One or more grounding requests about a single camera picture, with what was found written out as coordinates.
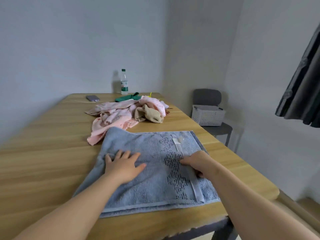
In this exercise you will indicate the person's left hand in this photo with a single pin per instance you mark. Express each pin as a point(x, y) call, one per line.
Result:
point(122, 169)

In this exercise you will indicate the person's right hand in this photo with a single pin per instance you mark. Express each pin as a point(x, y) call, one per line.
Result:
point(203, 164)

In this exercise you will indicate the grey-blue towel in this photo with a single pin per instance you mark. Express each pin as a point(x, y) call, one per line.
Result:
point(150, 189)

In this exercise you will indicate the salmon pink scalloped towel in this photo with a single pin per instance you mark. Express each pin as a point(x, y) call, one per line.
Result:
point(97, 136)

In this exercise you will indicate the white plastic basket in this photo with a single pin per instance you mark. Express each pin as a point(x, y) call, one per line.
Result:
point(208, 117)

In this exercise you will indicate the tan brown towel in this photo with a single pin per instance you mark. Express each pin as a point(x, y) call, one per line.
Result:
point(152, 116)

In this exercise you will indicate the pale pink towel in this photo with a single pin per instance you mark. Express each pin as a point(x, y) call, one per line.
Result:
point(110, 107)

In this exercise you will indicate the lilac dotted white cloth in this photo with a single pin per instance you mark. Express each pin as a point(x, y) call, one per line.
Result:
point(166, 105)

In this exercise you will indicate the green cloth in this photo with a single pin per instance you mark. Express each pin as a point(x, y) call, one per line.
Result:
point(126, 97)

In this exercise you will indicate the pink dotted cloth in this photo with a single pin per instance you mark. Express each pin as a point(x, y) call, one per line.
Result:
point(156, 104)

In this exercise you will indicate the person's left forearm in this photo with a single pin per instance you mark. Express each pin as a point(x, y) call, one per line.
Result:
point(70, 212)

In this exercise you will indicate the person's right forearm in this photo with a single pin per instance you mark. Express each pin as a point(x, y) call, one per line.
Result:
point(255, 209)

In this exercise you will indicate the grey chair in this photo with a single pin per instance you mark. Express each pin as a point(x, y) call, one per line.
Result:
point(207, 96)

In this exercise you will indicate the grey smartphone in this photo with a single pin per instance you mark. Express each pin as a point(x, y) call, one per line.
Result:
point(92, 98)

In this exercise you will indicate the wooden table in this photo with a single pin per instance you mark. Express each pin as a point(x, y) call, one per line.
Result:
point(37, 159)

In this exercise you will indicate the clear green-label water bottle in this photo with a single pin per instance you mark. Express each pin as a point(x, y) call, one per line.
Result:
point(124, 83)

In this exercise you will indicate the dark grey curtain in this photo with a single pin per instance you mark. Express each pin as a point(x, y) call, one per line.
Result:
point(302, 97)

